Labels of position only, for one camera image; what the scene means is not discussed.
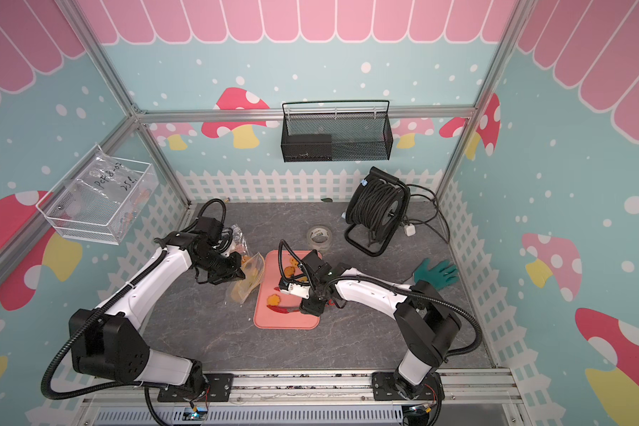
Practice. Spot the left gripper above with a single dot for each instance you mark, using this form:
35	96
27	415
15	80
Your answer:
234	272

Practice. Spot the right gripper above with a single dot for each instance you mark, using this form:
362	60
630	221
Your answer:
308	309

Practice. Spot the red kitchen tongs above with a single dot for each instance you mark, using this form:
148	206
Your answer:
283	309

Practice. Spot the clear resealable bag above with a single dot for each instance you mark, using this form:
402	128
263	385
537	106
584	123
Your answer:
253	269

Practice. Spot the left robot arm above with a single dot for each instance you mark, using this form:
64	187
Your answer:
106	342

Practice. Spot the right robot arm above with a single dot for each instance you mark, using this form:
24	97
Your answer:
433	329

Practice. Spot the pink tray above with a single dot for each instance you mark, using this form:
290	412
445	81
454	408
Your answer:
269	294

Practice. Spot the clear tape roll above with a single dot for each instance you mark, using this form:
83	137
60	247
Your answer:
320	237

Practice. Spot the white power plug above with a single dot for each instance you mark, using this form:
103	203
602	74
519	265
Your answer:
409	230

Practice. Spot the green rubber glove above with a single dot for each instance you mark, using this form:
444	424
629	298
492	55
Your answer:
441	276

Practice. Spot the black box in basket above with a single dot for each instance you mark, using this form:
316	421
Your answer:
307	148

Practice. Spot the black cable reel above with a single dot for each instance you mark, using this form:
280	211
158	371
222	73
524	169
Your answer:
379	204

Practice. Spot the white wire wall basket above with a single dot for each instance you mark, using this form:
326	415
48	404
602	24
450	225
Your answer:
99	199

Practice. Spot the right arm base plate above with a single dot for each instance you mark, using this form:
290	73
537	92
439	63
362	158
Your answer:
390	386

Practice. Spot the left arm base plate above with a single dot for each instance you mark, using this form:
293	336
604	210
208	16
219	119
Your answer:
202	387

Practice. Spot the black mesh wall basket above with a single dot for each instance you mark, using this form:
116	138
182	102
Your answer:
360	129

